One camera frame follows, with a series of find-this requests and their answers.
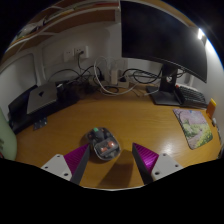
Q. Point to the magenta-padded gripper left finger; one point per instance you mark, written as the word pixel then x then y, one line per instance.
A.
pixel 76 160

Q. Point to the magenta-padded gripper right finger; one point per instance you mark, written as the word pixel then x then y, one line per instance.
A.
pixel 148 160

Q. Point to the transparent computer mouse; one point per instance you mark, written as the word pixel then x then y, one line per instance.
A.
pixel 104 145

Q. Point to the floral print mouse pad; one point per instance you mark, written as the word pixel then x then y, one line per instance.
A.
pixel 194 128

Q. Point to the black box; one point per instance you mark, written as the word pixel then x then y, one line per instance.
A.
pixel 20 116

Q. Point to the silver mini computer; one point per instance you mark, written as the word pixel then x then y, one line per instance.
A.
pixel 41 97

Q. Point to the pale green object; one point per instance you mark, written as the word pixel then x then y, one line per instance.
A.
pixel 6 140

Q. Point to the black keyboard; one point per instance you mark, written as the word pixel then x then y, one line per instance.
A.
pixel 193 96

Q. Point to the white power strip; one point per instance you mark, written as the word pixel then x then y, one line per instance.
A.
pixel 123 84

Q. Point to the orange jar with yellow lid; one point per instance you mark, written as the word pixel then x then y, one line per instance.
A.
pixel 211 108

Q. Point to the white charger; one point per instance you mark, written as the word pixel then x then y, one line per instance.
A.
pixel 114 76

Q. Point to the black curved monitor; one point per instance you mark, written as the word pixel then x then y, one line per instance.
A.
pixel 156 36

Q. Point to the bright strip light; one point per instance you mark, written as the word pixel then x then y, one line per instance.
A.
pixel 200 34

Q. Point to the wooden shelf unit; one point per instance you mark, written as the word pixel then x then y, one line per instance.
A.
pixel 66 20

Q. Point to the small metal bracket plate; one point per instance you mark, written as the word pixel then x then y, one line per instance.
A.
pixel 40 123

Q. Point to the white wall socket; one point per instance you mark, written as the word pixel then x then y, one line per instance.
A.
pixel 68 55
pixel 82 51

